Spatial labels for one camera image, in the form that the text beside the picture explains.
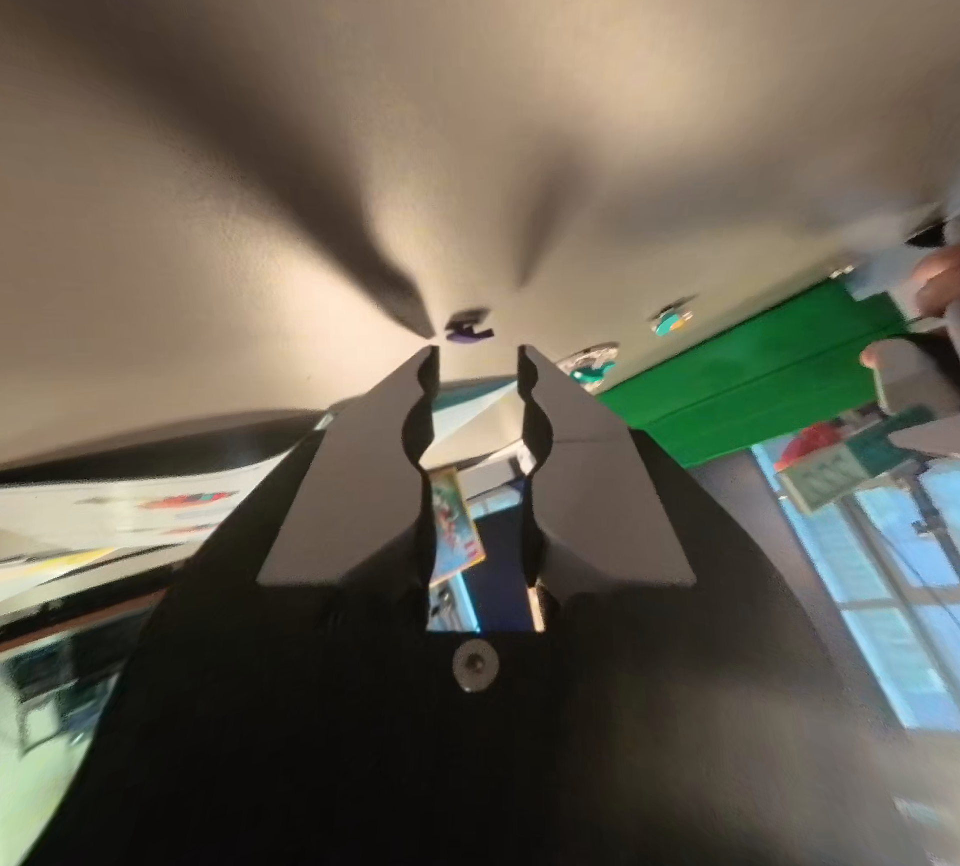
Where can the large glass window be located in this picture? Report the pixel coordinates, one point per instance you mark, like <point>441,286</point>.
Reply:
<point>885,581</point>

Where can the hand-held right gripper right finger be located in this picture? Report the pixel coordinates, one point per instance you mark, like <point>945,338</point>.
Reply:
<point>607,506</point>

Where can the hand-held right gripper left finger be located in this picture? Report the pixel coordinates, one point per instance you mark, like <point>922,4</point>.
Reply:
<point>345,506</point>

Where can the small purple brick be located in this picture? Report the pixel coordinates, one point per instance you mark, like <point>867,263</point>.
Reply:
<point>469,329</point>

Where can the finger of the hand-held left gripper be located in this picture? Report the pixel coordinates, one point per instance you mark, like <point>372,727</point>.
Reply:
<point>930,440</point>

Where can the orange toy brick model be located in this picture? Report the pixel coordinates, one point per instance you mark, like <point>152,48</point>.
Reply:
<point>840,476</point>

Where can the yellow toy brick set box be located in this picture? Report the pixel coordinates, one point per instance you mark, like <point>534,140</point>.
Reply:
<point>454,528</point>

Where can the small teal orange brick assembly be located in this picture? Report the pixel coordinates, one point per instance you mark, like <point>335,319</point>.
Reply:
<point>671,324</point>

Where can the teal brick model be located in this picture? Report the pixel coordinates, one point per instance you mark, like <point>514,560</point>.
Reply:
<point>592,365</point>

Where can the open pale blue instruction booklet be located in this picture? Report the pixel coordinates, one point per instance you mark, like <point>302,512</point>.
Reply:
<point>112,506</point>

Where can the person's left hand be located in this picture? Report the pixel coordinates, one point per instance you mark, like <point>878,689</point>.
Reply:
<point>941,288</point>

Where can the green plastic bin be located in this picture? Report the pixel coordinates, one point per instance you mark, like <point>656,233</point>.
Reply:
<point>750,371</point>

